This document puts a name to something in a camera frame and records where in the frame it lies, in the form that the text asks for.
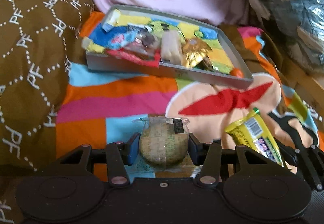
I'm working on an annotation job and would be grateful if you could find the round biscuit pack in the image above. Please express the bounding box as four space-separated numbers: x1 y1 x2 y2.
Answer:
133 116 195 173

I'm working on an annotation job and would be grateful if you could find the yellow snack bar pack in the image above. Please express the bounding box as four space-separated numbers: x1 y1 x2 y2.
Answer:
225 108 285 167

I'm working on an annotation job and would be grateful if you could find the small orange fruit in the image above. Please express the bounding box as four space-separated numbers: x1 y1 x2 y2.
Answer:
230 68 244 78

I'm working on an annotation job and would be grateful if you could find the red dried tofu snack pack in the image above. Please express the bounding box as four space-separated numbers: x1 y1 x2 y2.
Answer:
105 44 161 68

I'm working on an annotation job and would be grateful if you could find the gold foil snack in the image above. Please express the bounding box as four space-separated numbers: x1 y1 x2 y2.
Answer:
181 38 212 68

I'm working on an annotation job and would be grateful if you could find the clear pack of meatballs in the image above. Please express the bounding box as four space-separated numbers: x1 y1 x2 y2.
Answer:
108 31 161 56

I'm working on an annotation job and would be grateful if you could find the white rice cracker bar pack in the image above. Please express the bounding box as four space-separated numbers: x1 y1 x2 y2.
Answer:
161 30 182 65

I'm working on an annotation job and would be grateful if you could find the blue sachet with white text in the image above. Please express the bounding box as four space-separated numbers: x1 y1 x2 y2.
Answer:
127 24 152 33

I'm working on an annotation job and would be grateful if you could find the colourful cartoon bed sheet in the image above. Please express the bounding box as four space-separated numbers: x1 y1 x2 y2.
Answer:
54 10 324 181

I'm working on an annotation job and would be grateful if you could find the grey tray with cartoon drawing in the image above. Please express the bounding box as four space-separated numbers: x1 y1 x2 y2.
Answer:
82 5 253 89

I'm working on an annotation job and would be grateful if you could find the brown PF patterned pillow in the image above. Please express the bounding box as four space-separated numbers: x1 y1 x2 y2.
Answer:
1 0 93 223

